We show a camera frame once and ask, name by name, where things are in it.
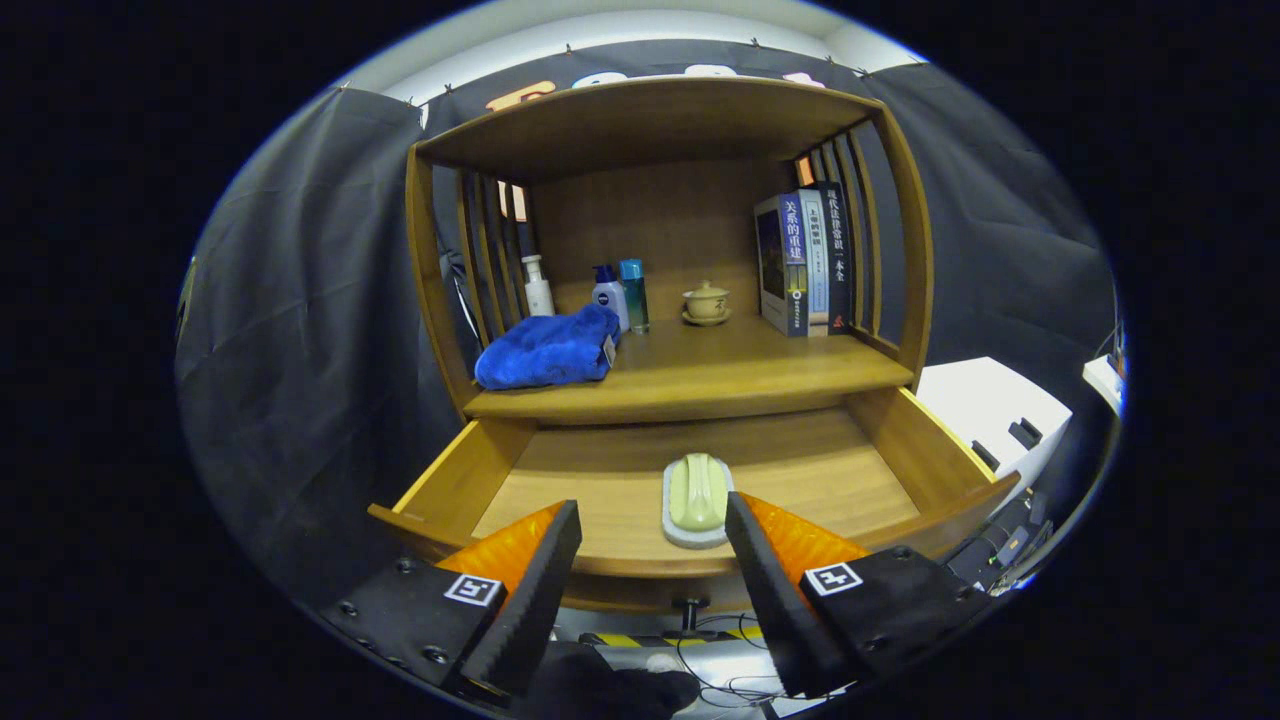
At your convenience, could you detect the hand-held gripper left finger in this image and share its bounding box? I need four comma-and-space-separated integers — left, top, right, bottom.
320, 500, 583, 706

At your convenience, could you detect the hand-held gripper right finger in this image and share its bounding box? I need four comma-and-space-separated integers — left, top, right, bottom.
725, 490, 996, 699

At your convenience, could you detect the wooden drawer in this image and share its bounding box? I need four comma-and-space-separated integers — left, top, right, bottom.
368, 385, 1021, 633

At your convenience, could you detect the wooden countertop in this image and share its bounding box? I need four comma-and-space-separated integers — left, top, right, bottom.
462, 318, 916, 426

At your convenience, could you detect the white cabinet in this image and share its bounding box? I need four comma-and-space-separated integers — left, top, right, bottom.
915, 357, 1073, 501

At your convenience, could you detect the wooden cabinet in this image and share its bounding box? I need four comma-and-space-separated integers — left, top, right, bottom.
405, 75, 936, 429

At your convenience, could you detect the yellow black floor tape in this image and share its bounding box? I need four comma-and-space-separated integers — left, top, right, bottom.
580, 625, 766, 649

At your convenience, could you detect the dark cloth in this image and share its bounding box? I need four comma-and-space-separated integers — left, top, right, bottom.
530, 643, 701, 719

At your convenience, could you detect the black floor equipment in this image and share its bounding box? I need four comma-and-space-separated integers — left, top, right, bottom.
945, 495, 1056, 596

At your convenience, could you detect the blue towel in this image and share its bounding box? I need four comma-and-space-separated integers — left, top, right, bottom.
474, 304, 621, 391

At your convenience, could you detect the white pump bottle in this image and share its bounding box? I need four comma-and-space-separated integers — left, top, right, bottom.
520, 254, 556, 318

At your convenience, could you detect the beige lidded tea cup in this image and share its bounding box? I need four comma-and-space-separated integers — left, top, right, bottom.
682, 280, 732, 327

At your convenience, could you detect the white bottle with blue cap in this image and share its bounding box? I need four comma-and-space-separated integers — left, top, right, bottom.
591, 264, 631, 333

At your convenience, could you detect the clear blue bottle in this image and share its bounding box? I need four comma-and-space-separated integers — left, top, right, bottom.
618, 259, 651, 335

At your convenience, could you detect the white spine book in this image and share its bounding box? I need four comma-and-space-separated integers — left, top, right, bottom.
797, 187, 831, 336

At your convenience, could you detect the grey book with blue spine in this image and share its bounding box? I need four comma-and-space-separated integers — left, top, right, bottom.
754, 193, 811, 338

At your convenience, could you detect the black book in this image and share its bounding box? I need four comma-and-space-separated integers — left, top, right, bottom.
815, 181, 854, 335

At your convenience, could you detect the black backdrop cloth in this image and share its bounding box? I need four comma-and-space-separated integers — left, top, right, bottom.
178, 40, 1116, 601

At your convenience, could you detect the white shelf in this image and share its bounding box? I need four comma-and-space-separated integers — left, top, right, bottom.
1082, 355, 1126, 413

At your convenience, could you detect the tangle of floor cables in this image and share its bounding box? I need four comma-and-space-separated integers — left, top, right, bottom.
675, 615, 801, 706

